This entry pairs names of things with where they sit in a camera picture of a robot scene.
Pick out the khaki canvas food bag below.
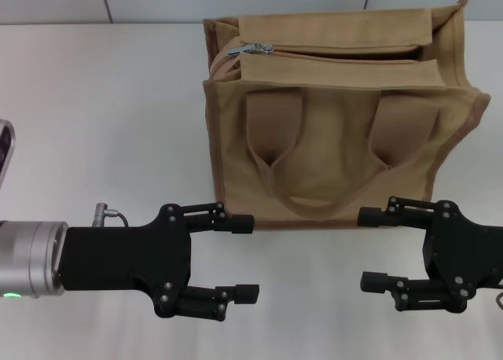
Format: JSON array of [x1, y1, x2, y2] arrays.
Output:
[[202, 0, 492, 232]]

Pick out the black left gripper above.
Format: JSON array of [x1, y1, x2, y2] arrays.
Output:
[[58, 202, 193, 318]]

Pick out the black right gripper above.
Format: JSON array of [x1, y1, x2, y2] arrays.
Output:
[[356, 196, 503, 314]]

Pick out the silver plug with cable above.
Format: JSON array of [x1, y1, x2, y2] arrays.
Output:
[[93, 204, 131, 228]]

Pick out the silver metal zipper pull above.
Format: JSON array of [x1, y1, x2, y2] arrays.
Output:
[[226, 42, 276, 59]]

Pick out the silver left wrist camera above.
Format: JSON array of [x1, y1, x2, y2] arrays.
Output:
[[0, 119, 17, 189]]

